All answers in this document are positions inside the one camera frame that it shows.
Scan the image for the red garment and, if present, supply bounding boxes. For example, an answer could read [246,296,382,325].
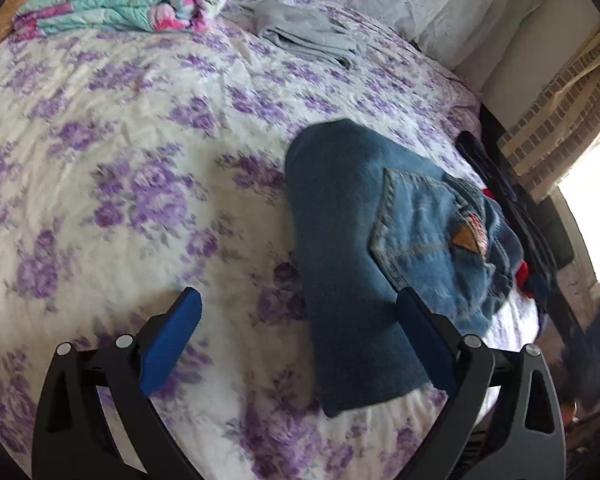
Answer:
[482,188,536,299]

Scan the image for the dark navy clothing pile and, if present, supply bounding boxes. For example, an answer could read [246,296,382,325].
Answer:
[455,131,583,344]

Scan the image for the folded grey garment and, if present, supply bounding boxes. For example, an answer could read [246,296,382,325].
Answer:
[238,0,365,70]

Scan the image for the striped beige curtain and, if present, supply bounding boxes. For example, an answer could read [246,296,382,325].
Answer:
[498,24,600,203]

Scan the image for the blue denim child jeans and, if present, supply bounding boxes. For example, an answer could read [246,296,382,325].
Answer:
[285,119,524,416]

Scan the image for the purple floral bedspread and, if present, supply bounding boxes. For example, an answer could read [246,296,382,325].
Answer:
[0,0,541,480]

